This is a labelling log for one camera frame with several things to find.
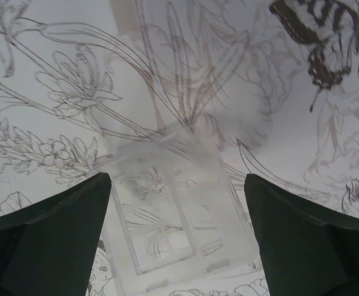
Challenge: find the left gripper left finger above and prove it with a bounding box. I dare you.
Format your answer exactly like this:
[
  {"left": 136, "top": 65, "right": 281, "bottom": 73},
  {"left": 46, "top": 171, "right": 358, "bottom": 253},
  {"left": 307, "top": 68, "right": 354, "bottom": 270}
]
[{"left": 0, "top": 173, "right": 111, "bottom": 295}]

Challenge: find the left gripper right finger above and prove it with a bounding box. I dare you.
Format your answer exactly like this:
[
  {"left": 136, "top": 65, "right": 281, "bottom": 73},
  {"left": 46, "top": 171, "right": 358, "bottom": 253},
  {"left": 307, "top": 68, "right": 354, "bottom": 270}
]
[{"left": 244, "top": 174, "right": 359, "bottom": 295}]

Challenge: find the clear plastic fuse box lid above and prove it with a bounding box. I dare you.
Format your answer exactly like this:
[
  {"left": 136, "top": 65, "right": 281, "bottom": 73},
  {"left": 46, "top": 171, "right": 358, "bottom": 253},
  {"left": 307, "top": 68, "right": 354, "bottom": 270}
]
[{"left": 99, "top": 130, "right": 258, "bottom": 295}]

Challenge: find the floral patterned mat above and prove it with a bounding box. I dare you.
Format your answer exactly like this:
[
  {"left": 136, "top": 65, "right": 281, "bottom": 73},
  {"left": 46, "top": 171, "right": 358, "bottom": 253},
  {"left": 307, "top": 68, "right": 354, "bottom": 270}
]
[{"left": 0, "top": 1, "right": 359, "bottom": 295}]

